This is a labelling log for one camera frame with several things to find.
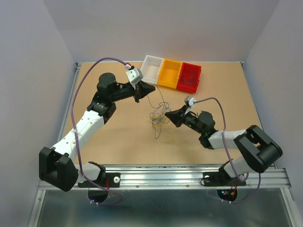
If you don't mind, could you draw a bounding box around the purple camera cable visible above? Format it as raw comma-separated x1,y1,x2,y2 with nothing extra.
194,97,262,204
71,57,130,207

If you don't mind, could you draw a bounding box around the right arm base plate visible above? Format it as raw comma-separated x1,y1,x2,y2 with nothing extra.
200,172,246,187

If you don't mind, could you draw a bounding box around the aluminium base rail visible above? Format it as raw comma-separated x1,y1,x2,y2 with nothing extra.
39,164,292,190

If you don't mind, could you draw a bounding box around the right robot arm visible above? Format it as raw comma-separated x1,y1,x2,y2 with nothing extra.
165,105,283,184

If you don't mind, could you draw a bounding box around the white plastic bin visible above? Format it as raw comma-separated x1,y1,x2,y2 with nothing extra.
141,55,164,85

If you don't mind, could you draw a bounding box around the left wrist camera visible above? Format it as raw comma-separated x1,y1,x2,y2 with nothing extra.
125,62,143,86

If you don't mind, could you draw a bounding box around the red plastic bin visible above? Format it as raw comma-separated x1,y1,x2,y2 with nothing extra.
176,62,202,94

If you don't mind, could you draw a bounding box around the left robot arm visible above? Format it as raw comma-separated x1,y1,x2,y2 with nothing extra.
39,69,155,192

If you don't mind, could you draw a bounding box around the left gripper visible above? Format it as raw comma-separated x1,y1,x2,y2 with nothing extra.
110,79,155,103

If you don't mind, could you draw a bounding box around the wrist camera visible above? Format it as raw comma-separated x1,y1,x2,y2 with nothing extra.
125,62,143,86
184,96,196,115

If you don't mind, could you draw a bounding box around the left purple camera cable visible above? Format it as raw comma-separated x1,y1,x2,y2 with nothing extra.
71,57,130,207

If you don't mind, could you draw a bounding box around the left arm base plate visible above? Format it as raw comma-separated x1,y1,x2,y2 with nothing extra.
78,172,121,188

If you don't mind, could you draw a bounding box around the yellow plastic bin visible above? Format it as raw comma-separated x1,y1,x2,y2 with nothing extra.
157,59,182,89

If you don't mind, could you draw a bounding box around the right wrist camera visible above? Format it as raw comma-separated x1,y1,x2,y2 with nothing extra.
184,96,196,115

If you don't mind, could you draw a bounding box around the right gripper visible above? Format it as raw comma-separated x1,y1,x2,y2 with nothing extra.
164,105,204,135

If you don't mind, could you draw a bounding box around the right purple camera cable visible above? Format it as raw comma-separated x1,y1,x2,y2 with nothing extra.
194,97,262,204

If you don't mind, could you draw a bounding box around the wire bundle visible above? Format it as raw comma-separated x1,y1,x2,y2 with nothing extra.
145,86,177,144

